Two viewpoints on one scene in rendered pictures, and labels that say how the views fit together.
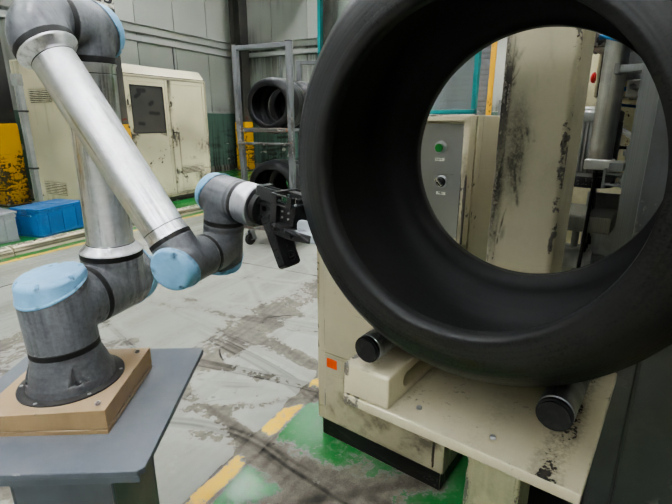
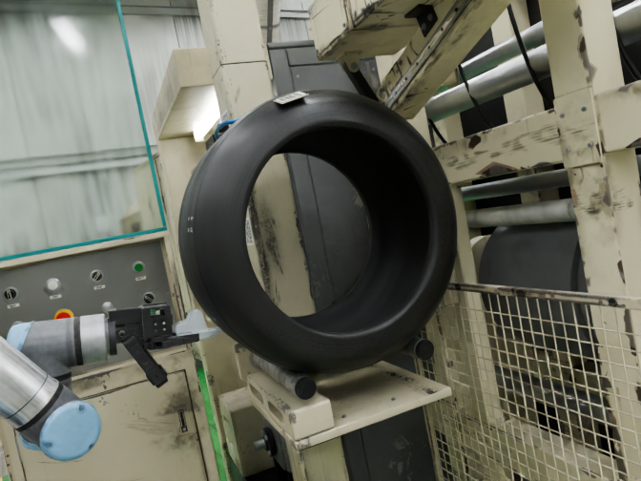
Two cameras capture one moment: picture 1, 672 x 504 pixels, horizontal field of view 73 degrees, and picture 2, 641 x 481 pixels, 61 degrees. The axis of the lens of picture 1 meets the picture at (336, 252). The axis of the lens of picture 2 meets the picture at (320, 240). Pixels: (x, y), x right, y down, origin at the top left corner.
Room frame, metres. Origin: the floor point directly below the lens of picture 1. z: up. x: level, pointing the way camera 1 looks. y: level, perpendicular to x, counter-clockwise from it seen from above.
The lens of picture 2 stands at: (0.03, 0.80, 1.24)
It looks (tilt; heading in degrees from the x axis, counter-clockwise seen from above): 3 degrees down; 302
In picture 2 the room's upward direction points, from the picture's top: 11 degrees counter-clockwise
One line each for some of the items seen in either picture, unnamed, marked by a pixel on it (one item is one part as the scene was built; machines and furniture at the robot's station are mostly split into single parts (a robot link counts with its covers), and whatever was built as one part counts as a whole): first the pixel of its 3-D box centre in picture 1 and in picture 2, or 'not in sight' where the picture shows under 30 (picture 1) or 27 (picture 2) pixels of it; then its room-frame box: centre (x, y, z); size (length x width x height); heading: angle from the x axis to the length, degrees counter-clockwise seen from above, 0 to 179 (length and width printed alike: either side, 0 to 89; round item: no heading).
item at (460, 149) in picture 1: (405, 290); (115, 440); (1.61, -0.26, 0.63); 0.56 x 0.41 x 1.27; 53
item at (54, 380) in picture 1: (68, 360); not in sight; (0.97, 0.64, 0.71); 0.19 x 0.19 x 0.10
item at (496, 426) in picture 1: (485, 386); (342, 395); (0.71, -0.27, 0.80); 0.37 x 0.36 x 0.02; 53
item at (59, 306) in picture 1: (59, 305); not in sight; (0.98, 0.64, 0.84); 0.17 x 0.15 x 0.18; 161
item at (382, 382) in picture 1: (415, 344); (285, 397); (0.80, -0.16, 0.84); 0.36 x 0.09 x 0.06; 143
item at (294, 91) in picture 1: (296, 147); not in sight; (5.03, 0.43, 0.96); 1.36 x 0.71 x 1.92; 152
